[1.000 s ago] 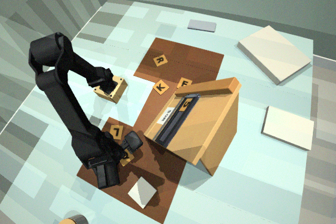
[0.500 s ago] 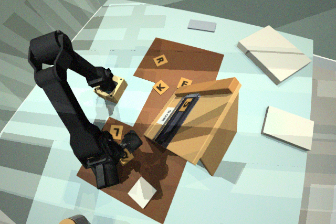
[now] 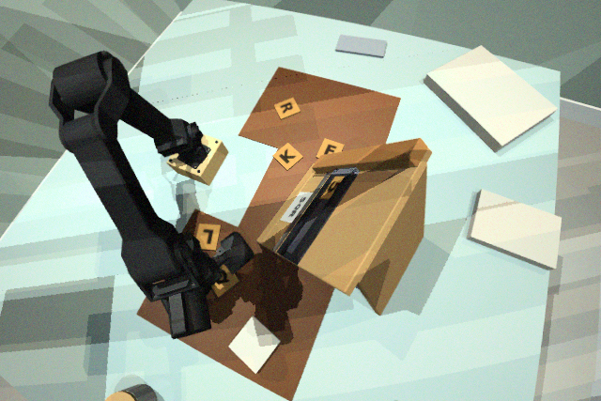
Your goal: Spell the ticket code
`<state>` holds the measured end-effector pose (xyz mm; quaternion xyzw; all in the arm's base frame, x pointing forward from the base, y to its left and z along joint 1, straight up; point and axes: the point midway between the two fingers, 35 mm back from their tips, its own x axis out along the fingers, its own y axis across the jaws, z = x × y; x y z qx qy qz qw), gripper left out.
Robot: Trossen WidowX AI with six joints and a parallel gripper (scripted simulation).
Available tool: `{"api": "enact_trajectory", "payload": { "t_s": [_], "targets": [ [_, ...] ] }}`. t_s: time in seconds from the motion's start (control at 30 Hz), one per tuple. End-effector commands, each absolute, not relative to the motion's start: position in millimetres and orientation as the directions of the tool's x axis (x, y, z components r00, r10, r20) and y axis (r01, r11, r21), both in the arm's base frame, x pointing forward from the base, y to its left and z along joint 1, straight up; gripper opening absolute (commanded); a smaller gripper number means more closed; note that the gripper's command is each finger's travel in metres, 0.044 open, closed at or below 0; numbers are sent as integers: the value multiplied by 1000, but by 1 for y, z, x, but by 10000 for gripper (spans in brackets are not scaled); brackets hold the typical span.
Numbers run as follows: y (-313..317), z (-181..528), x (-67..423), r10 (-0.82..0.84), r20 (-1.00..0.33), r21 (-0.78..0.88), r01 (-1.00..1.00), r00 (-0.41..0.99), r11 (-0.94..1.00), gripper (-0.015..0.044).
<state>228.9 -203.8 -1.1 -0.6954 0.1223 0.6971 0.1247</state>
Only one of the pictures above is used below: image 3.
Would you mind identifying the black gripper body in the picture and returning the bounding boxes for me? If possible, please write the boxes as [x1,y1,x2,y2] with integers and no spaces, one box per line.
[193,232,254,290]

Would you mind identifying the grey cylinder with tan lid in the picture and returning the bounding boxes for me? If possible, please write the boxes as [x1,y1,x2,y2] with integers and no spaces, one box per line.
[105,384,158,401]

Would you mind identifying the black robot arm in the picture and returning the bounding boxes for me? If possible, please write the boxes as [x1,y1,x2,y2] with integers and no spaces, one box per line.
[49,51,211,339]

